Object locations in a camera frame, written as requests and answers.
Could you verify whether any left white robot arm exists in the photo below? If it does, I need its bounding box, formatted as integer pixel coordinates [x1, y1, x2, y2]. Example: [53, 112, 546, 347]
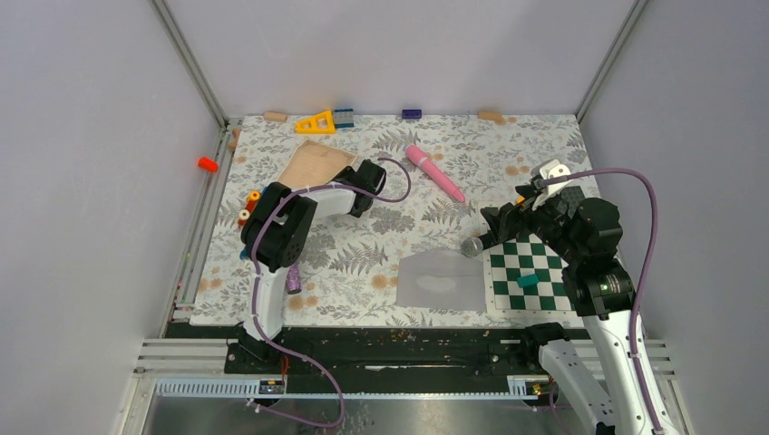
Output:
[238, 159, 386, 372]

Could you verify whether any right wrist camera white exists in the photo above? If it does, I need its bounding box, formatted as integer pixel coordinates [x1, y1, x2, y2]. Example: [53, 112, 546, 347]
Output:
[531, 159, 571, 197]

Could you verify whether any pink toy microphone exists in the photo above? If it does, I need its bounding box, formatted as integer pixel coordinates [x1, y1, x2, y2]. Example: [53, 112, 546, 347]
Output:
[405, 144, 465, 203]

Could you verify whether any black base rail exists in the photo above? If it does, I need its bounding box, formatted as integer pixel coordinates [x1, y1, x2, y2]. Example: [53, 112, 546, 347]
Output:
[165, 323, 548, 395]

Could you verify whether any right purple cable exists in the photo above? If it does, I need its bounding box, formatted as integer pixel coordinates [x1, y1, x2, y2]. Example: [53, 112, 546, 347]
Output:
[540, 168, 667, 435]

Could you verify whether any green white chessboard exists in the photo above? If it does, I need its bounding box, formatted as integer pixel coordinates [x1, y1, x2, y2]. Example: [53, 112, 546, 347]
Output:
[481, 235, 577, 319]

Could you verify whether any wooden block right back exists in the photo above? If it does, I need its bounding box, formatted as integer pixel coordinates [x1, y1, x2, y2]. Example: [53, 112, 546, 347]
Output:
[477, 111, 507, 125]

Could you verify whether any teal block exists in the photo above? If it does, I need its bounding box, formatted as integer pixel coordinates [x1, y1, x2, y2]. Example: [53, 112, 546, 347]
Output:
[516, 274, 540, 288]

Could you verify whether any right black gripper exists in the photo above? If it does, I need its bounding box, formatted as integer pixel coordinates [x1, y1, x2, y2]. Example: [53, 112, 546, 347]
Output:
[479, 183, 583, 263]

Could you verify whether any black microphone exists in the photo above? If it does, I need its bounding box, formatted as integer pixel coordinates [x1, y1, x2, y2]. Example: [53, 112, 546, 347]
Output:
[460, 234, 497, 257]

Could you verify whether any wooden block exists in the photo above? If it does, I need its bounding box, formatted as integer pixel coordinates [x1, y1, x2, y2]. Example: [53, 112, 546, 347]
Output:
[263, 111, 288, 123]
[477, 111, 507, 125]

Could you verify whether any blue grey lego brick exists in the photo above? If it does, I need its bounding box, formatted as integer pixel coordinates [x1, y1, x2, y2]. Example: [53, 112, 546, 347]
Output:
[332, 108, 355, 129]

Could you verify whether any dark purple lego brick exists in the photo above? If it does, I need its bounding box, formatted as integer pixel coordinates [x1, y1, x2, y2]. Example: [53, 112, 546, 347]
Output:
[401, 109, 423, 120]

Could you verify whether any orange red cylinder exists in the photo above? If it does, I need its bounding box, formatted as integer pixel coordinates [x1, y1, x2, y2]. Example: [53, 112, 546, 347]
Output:
[197, 157, 219, 173]

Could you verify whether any purple glitter microphone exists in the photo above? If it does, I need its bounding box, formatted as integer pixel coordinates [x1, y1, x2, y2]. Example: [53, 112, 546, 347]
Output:
[285, 264, 302, 295]

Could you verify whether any colourful lego toy stack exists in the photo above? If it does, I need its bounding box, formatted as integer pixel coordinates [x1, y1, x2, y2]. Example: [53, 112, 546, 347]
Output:
[237, 190, 261, 228]

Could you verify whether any wooden block left back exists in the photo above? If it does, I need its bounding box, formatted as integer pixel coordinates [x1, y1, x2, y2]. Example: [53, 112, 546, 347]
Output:
[263, 111, 288, 123]

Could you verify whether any yellow triangle toy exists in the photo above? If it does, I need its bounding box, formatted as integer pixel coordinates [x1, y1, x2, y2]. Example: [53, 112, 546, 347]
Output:
[295, 110, 336, 135]

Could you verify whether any floral table mat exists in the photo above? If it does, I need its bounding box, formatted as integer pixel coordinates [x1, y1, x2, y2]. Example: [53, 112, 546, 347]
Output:
[190, 113, 614, 330]

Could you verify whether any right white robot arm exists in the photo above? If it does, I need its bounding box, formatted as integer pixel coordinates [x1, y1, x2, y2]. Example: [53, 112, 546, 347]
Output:
[480, 188, 679, 434]

